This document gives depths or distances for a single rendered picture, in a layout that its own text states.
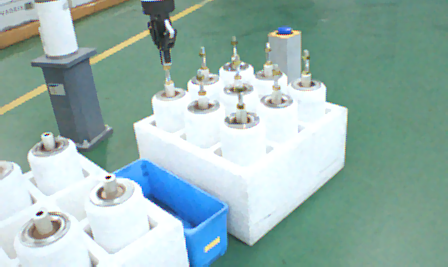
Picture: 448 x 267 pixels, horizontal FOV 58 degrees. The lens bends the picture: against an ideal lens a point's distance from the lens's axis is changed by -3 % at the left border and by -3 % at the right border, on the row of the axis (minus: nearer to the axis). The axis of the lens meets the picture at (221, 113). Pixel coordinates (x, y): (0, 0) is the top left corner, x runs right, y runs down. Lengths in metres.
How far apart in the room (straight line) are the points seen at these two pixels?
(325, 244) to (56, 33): 0.93
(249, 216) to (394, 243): 0.32
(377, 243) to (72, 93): 0.94
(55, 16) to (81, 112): 0.30
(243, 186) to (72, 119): 0.70
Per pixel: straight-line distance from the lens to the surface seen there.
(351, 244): 0.94
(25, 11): 3.22
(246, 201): 0.85
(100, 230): 0.71
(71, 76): 1.31
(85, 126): 1.37
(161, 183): 1.01
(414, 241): 0.98
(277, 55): 1.25
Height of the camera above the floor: 0.65
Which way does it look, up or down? 26 degrees down
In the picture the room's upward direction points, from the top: 5 degrees counter-clockwise
